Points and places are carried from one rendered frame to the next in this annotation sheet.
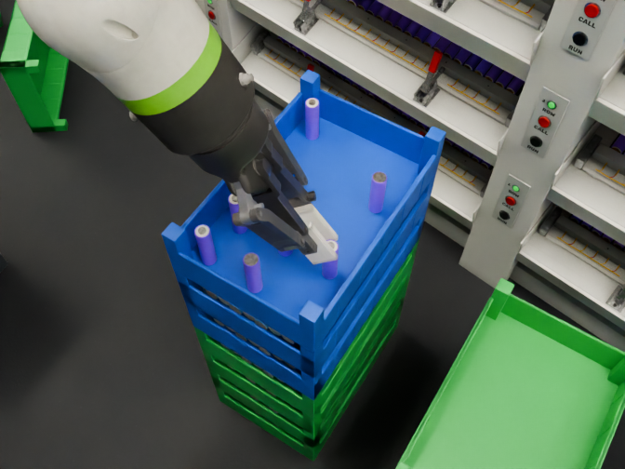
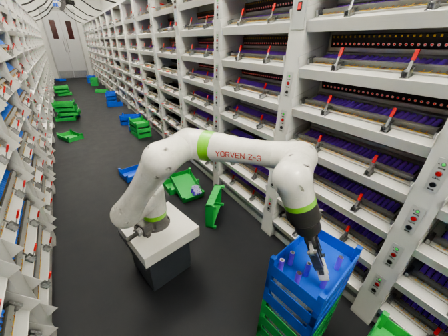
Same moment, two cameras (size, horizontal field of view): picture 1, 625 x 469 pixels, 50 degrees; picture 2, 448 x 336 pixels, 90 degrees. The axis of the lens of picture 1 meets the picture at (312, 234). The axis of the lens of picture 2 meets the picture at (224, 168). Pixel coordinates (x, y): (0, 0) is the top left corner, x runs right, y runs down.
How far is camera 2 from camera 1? 0.26 m
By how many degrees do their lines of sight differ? 31
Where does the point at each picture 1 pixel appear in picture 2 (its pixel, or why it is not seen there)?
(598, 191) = (416, 287)
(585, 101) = (411, 249)
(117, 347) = (220, 305)
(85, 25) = (293, 185)
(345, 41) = not seen: hidden behind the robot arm
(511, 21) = (379, 219)
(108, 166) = (226, 242)
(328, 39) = not seen: hidden behind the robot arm
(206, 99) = (312, 212)
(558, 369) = not seen: outside the picture
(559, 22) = (400, 221)
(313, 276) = (316, 287)
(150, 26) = (307, 189)
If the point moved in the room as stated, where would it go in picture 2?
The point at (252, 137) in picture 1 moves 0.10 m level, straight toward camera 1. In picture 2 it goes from (318, 227) to (327, 256)
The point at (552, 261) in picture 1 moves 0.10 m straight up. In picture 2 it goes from (395, 315) to (404, 302)
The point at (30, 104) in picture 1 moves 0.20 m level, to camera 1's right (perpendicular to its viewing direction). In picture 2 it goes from (209, 218) to (235, 224)
